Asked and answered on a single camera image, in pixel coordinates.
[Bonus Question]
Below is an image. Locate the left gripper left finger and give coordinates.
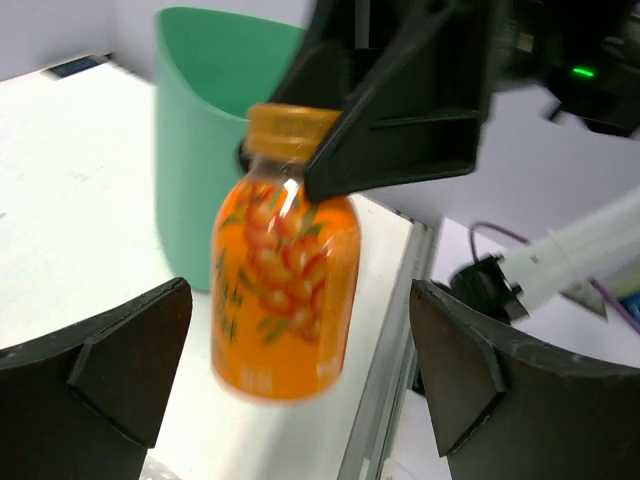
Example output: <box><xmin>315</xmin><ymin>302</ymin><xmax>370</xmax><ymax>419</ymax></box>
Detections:
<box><xmin>1</xmin><ymin>278</ymin><xmax>192</xmax><ymax>480</ymax></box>

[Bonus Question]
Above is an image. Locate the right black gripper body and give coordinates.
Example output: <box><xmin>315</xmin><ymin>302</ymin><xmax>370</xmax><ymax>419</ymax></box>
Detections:
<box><xmin>493</xmin><ymin>0</ymin><xmax>639</xmax><ymax>135</ymax></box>

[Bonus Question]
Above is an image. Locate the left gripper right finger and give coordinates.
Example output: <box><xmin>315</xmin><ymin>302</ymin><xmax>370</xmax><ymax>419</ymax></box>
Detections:
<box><xmin>410</xmin><ymin>280</ymin><xmax>639</xmax><ymax>480</ymax></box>

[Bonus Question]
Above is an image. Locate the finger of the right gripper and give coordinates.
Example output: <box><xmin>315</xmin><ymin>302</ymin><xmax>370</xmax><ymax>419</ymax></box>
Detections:
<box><xmin>270</xmin><ymin>1</ymin><xmax>493</xmax><ymax>202</ymax></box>

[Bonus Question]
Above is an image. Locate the green plastic bin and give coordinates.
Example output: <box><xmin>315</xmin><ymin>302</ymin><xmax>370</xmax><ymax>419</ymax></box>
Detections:
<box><xmin>154</xmin><ymin>6</ymin><xmax>304</xmax><ymax>291</ymax></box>

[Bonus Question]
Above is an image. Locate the orange juice bottle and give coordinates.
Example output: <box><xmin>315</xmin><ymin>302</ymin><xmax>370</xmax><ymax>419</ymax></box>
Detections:
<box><xmin>211</xmin><ymin>103</ymin><xmax>361</xmax><ymax>401</ymax></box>

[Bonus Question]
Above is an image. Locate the right blue table sticker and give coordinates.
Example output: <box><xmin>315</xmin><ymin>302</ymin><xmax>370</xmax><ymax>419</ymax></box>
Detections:
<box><xmin>44</xmin><ymin>55</ymin><xmax>107</xmax><ymax>79</ymax></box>

